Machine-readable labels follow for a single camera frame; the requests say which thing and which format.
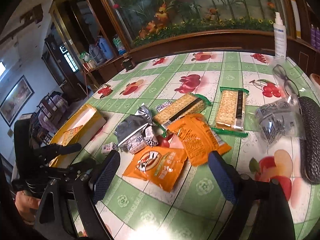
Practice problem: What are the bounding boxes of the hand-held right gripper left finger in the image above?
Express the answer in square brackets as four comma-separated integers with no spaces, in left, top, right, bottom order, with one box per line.
[32,151,121,240]

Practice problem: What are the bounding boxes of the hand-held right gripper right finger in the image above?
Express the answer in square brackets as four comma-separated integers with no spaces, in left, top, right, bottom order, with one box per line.
[209,151,297,240]

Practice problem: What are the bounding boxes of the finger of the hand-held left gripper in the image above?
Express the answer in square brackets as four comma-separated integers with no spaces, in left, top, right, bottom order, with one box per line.
[47,158,97,180]
[34,143,82,161]

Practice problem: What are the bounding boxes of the yellow cardboard box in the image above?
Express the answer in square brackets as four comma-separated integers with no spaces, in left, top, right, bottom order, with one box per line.
[49,104,107,168]

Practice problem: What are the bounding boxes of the orange snack packet text side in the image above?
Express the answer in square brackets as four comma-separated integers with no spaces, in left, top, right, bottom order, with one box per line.
[167,114,232,167]

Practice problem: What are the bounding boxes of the orange snack packet round logo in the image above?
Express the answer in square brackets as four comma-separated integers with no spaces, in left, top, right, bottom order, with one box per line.
[122,146,188,193]

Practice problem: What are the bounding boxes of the silver grey snack bag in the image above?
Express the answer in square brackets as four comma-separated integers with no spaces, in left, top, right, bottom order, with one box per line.
[114,105,160,153]

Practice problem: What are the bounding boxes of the cracker packet green wrapper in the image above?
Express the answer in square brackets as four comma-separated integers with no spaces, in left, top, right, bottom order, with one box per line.
[152,93,212,131]
[211,87,250,138]

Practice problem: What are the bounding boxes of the clear plastic bag grey contents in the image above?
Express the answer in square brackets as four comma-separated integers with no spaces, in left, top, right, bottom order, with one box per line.
[254,95,307,145]

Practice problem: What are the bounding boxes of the person's left hand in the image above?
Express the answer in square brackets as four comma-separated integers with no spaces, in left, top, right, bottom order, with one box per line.
[15,191,42,224]

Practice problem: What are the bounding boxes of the fruit printed green tablecloth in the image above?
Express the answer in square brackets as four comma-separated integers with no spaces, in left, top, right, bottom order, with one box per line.
[49,51,320,240]

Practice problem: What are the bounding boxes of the wooden chair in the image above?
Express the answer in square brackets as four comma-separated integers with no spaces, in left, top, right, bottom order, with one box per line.
[36,92,70,137]

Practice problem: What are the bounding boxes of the black textured glasses case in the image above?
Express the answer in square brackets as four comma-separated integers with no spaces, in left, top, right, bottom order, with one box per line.
[298,96,320,185]

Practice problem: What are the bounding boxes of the clear blue water jug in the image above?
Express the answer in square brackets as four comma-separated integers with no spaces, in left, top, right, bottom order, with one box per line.
[89,44,103,65]

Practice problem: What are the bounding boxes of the dark small jar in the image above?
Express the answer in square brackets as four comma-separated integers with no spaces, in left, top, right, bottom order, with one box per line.
[122,57,135,72]

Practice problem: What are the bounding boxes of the black framed eyeglasses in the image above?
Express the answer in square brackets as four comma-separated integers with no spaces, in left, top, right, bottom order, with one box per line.
[271,64,301,97]

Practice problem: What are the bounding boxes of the green plastic bottle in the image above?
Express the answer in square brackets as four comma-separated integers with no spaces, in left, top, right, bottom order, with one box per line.
[112,34,127,55]

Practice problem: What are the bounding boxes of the pink bowl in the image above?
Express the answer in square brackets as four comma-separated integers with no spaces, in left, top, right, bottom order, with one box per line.
[309,73,320,87]

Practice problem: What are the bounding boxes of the white spray bottle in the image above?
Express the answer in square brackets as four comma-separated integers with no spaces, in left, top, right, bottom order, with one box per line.
[273,12,287,59]

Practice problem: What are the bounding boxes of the painted flower glass partition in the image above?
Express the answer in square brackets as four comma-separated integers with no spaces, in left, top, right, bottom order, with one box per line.
[92,0,297,55]

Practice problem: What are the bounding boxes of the purple bottles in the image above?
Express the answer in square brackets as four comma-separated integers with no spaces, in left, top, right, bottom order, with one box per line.
[310,24,320,50]

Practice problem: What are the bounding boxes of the rolled white yellow paper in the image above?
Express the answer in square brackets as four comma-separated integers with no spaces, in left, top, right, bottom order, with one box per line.
[284,0,301,40]

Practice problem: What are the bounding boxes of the framed wall picture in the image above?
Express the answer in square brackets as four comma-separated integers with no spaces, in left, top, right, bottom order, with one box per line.
[0,75,35,127]

